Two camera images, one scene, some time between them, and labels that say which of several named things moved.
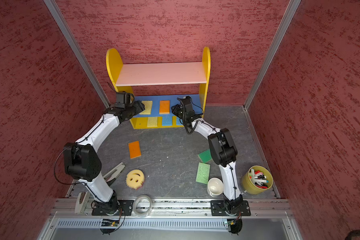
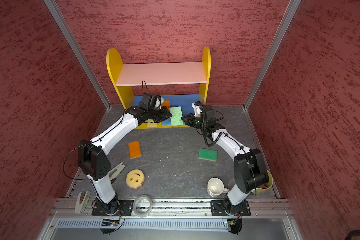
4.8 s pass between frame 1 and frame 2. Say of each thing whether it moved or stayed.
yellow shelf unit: stayed
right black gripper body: moved
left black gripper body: moved
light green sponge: moved
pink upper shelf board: stayed
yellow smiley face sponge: stayed
